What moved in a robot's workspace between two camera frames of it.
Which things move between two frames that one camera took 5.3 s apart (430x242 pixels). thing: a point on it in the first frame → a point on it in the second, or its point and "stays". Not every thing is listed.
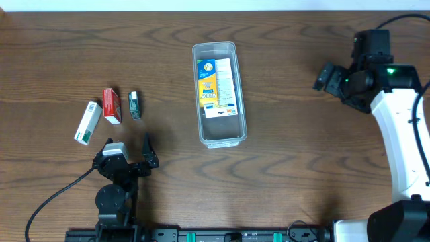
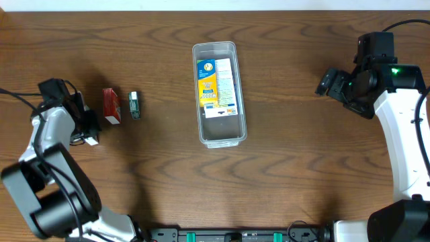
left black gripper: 133,167 → 89,124
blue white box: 226,105 stays
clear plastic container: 222,113 stays
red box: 111,106 stays
